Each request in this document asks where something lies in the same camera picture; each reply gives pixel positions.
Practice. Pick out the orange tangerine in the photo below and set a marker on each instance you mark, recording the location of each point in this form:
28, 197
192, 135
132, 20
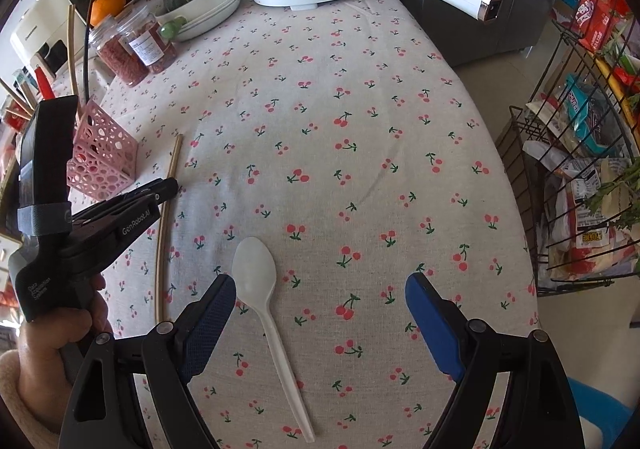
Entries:
107, 4

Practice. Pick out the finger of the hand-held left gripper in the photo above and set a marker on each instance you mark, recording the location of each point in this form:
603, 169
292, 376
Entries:
160, 185
130, 226

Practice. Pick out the pink perforated utensil basket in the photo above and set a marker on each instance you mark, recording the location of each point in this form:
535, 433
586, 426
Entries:
100, 149

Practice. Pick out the cherry print tablecloth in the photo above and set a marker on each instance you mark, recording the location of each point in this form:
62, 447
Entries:
350, 154

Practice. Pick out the person's left forearm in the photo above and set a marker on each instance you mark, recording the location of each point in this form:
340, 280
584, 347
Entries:
20, 409

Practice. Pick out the white red snack packet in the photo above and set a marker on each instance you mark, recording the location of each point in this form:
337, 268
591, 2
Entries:
590, 239

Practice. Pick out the blue plastic object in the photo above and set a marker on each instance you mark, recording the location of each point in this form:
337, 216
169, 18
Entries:
600, 409

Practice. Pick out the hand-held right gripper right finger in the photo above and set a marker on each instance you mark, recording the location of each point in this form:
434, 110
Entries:
435, 329

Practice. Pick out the blue white snack packet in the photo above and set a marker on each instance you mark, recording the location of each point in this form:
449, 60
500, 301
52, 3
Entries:
590, 114

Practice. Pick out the green leafy vegetable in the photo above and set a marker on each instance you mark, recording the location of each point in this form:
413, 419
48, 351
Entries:
615, 194

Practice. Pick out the labelled dried fruit jar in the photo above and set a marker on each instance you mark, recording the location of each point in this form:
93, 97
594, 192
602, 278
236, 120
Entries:
150, 46

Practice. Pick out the white plastic spoon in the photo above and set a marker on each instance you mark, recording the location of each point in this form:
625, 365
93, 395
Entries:
255, 269

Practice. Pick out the black chopstick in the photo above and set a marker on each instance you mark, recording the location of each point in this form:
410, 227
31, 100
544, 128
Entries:
87, 69

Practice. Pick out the person's left hand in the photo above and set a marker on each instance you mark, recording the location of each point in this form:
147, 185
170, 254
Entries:
55, 349

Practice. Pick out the white air fryer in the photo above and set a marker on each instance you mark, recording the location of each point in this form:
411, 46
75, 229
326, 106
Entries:
30, 39

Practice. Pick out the light wooden chopstick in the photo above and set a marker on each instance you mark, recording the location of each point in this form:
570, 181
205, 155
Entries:
161, 254
71, 54
17, 115
15, 96

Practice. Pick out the goji berry jar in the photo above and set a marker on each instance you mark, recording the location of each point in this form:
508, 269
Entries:
120, 64

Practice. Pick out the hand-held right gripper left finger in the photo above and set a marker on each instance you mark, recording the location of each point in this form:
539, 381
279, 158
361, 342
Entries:
210, 324

